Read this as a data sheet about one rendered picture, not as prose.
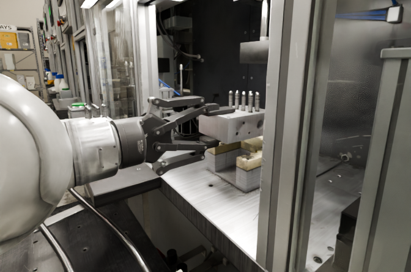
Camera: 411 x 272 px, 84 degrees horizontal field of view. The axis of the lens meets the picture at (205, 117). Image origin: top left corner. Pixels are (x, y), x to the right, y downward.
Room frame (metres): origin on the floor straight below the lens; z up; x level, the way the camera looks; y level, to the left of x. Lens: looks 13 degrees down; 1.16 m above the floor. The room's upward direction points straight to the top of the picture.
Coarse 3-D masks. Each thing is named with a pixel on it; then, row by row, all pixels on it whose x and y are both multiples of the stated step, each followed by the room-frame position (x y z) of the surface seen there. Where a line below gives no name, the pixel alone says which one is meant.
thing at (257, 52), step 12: (264, 0) 0.51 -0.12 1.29; (264, 12) 0.51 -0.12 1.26; (264, 24) 0.51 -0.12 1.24; (264, 36) 0.51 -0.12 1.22; (240, 48) 0.54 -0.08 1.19; (252, 48) 0.51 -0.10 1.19; (264, 48) 0.48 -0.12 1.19; (240, 60) 0.53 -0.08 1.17; (252, 60) 0.51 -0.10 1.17; (264, 60) 0.48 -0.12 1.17
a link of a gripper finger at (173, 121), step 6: (192, 108) 0.41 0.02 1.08; (198, 108) 0.41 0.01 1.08; (204, 108) 0.41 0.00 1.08; (174, 114) 0.40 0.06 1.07; (180, 114) 0.39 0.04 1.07; (186, 114) 0.39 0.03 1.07; (192, 114) 0.40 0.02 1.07; (198, 114) 0.40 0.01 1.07; (168, 120) 0.38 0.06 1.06; (174, 120) 0.37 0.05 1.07; (180, 120) 0.38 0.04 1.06; (186, 120) 0.39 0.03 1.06; (162, 126) 0.36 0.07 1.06; (168, 126) 0.36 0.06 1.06; (174, 126) 0.37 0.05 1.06; (156, 132) 0.35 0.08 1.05; (162, 132) 0.35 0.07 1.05
